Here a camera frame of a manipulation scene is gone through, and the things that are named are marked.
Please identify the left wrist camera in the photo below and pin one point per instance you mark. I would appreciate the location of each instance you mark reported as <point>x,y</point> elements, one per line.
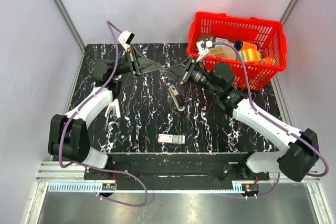
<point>125,38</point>

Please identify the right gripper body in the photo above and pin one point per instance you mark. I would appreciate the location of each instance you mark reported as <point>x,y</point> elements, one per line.
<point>195,75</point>

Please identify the orange bottle blue cap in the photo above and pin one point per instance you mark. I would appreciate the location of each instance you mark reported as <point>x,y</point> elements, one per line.
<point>243,45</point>

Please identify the green yellow box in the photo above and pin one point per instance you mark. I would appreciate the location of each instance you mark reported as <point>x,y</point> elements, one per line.
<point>250,55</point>

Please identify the red plastic basket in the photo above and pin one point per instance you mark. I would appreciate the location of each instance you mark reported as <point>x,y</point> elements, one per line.
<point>268,35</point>

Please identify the brown cardboard box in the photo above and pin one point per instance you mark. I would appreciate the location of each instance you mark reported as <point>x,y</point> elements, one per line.
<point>224,52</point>

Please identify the teal white card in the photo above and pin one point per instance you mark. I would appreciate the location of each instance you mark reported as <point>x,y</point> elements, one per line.
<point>220,42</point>

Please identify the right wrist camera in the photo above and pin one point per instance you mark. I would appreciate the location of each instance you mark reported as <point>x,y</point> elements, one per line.
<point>203,47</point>

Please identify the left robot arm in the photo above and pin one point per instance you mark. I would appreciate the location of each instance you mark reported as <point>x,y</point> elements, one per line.
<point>68,135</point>

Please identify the staple box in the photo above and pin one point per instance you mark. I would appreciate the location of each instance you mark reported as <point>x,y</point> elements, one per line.
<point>169,138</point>

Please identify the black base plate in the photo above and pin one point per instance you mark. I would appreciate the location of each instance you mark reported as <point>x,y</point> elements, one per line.
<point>215,165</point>

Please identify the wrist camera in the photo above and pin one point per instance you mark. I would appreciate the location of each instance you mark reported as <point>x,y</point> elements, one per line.
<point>125,38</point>
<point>203,47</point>

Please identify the brown round package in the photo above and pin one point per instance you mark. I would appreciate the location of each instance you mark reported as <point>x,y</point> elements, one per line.
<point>205,38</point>

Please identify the white black stapler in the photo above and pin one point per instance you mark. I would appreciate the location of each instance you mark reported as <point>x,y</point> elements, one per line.
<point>177,98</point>

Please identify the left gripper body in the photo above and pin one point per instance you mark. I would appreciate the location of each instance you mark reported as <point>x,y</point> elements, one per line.
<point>131,61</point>

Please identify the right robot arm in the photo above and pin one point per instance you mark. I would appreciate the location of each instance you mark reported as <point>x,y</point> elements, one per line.
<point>297,150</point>

